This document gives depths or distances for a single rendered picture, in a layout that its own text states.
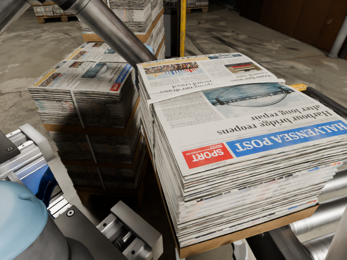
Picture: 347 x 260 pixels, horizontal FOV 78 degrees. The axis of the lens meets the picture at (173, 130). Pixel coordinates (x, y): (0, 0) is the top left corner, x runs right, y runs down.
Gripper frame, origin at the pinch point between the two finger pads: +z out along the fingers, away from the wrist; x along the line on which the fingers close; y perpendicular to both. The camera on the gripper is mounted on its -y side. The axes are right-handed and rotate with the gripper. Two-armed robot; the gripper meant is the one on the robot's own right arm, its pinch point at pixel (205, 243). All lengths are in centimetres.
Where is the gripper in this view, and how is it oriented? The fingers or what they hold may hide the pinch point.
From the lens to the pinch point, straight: 47.8
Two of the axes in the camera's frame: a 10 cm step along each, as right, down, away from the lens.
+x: -9.6, 1.9, -1.9
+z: -2.7, -6.1, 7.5
